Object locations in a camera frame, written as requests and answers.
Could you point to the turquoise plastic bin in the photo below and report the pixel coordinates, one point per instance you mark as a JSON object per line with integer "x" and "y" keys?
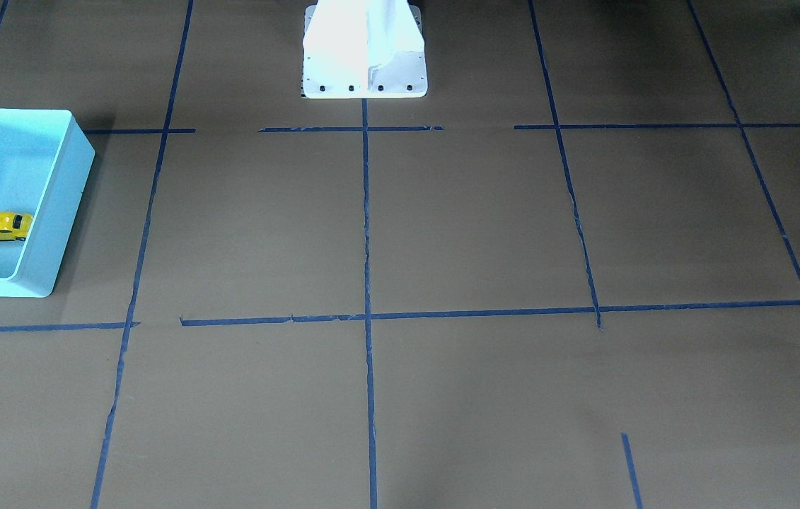
{"x": 45, "y": 160}

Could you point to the yellow beetle toy car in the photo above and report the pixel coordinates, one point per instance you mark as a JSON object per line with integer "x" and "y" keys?
{"x": 15, "y": 226}

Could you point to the white camera stand post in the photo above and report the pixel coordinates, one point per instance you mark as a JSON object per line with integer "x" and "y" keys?
{"x": 363, "y": 50}

